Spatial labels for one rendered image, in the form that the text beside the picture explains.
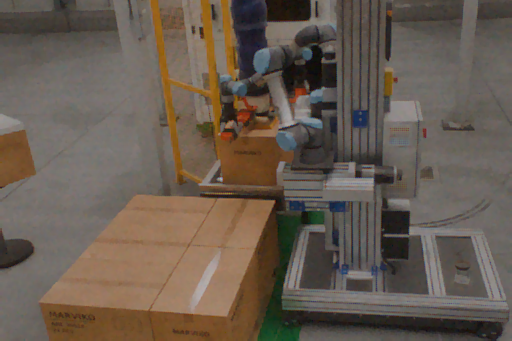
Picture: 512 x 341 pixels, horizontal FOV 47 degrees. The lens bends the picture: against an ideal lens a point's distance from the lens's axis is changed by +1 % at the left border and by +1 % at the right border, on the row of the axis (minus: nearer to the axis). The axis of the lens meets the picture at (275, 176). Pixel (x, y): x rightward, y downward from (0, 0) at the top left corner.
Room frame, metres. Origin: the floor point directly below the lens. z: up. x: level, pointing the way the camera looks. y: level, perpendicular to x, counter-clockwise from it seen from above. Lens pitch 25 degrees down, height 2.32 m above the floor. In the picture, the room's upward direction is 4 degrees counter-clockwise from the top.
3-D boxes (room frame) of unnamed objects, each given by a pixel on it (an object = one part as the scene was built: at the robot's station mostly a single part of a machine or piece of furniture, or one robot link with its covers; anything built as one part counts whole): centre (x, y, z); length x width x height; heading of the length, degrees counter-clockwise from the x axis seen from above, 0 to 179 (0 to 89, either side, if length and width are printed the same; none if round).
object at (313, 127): (2.90, -0.20, 1.20); 0.13 x 0.12 x 0.14; 127
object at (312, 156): (2.90, -0.21, 1.09); 0.15 x 0.15 x 0.10
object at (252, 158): (3.85, 0.10, 0.75); 0.60 x 0.40 x 0.40; 165
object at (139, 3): (4.43, 0.91, 1.62); 0.20 x 0.05 x 0.30; 167
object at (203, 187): (3.50, 0.19, 0.58); 0.70 x 0.03 x 0.06; 77
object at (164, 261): (2.92, 0.63, 0.34); 1.20 x 1.00 x 0.40; 167
